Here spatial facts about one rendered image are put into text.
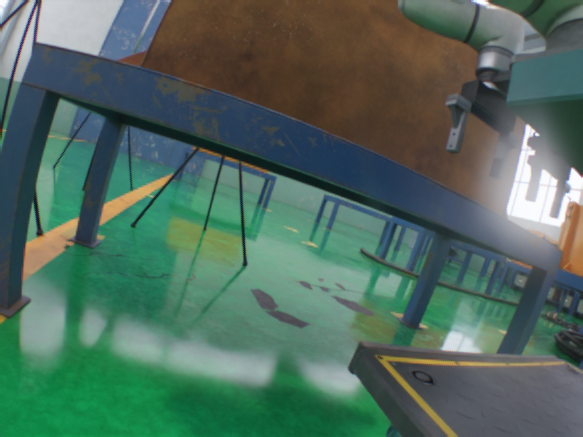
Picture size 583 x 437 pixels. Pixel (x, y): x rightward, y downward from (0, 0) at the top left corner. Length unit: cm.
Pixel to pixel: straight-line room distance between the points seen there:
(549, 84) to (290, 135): 51
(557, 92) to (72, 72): 80
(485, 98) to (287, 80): 51
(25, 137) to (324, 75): 77
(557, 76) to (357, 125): 69
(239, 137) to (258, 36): 36
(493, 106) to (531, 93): 31
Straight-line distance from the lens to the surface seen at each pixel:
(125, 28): 1115
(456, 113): 64
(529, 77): 40
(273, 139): 69
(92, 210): 146
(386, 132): 101
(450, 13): 73
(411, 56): 111
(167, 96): 70
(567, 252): 315
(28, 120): 80
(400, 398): 38
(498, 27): 75
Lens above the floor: 49
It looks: 5 degrees down
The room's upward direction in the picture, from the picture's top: 19 degrees clockwise
